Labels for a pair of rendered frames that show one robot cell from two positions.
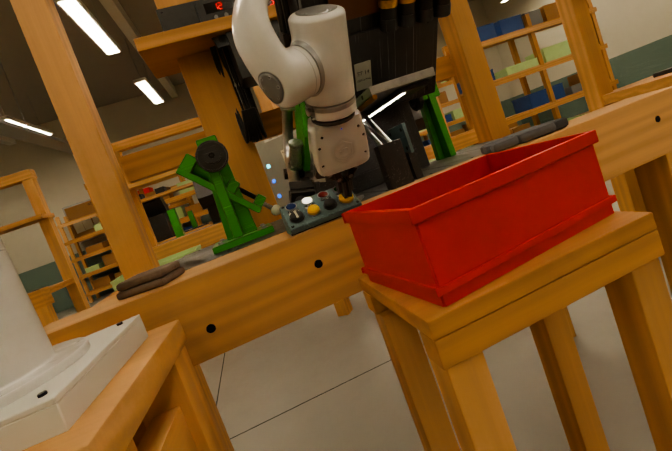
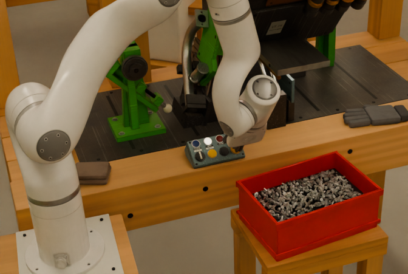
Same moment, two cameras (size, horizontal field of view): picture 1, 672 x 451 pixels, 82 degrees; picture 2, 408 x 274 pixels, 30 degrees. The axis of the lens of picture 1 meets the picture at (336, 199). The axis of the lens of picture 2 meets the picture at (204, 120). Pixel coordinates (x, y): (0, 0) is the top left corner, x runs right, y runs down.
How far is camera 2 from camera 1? 149 cm
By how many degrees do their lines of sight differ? 26
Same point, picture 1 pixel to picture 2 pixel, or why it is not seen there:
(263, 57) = (229, 119)
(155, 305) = (102, 198)
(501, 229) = (314, 232)
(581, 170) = (367, 207)
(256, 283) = (164, 194)
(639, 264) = (371, 257)
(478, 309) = (290, 266)
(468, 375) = not seen: outside the picture
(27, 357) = (88, 245)
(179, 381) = not seen: hidden behind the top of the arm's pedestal
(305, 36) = (254, 106)
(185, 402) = not seen: hidden behind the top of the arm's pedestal
